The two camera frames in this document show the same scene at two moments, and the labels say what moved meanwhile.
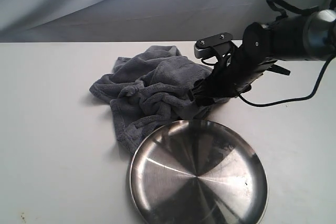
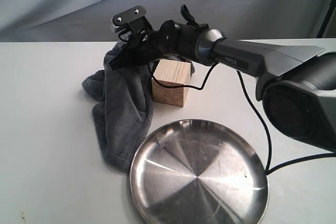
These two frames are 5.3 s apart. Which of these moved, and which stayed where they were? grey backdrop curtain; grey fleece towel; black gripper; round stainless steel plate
Moved: grey fleece towel; black gripper
Stayed: grey backdrop curtain; round stainless steel plate
